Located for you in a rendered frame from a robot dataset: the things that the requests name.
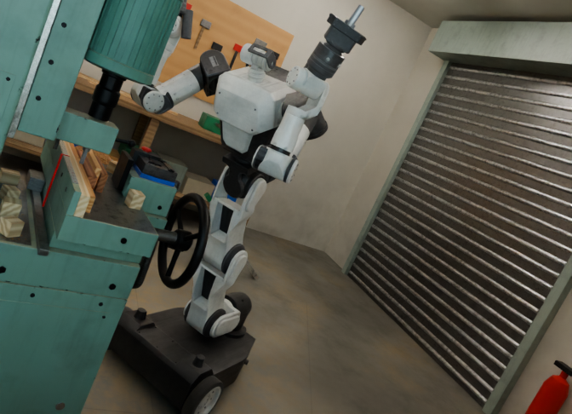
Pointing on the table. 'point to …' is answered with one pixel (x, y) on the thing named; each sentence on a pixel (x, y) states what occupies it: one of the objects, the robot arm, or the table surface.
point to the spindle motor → (135, 29)
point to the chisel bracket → (87, 131)
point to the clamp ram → (122, 169)
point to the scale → (68, 163)
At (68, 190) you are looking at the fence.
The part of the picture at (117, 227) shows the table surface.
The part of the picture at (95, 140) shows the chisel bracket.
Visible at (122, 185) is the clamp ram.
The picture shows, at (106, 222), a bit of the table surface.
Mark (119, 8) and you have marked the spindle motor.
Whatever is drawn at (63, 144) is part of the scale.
